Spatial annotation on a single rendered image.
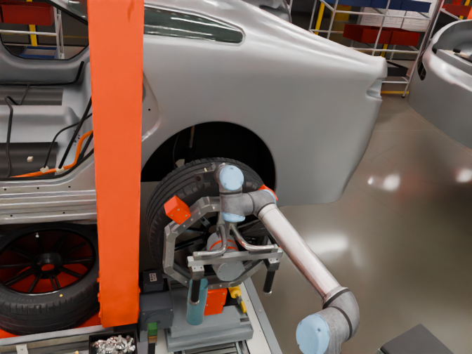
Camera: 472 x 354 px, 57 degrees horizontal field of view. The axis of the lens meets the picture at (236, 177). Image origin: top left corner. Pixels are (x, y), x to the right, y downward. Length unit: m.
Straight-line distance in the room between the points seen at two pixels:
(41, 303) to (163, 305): 0.59
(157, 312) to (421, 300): 1.98
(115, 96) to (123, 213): 0.48
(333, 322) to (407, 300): 2.05
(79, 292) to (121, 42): 1.37
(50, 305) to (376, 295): 2.19
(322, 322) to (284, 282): 1.80
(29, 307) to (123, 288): 0.54
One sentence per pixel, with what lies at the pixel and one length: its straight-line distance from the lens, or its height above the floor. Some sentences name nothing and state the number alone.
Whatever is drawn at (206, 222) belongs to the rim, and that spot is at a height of 0.94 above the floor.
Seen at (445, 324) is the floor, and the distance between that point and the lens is 3.46.
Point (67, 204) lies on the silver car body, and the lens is 2.33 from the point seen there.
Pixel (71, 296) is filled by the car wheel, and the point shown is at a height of 0.50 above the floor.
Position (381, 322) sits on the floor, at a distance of 3.23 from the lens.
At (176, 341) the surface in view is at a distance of 2.60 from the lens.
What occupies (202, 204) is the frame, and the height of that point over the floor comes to 1.11.
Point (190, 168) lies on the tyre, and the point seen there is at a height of 1.15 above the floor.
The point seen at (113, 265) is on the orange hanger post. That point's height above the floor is 0.91.
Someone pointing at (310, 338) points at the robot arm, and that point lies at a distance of 1.44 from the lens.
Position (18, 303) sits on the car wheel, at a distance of 2.37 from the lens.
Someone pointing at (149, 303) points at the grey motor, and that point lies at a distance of 2.41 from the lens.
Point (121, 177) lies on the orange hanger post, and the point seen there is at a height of 1.34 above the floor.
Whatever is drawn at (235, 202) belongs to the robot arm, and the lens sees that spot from 1.66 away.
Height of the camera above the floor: 2.23
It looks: 32 degrees down
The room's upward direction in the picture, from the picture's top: 9 degrees clockwise
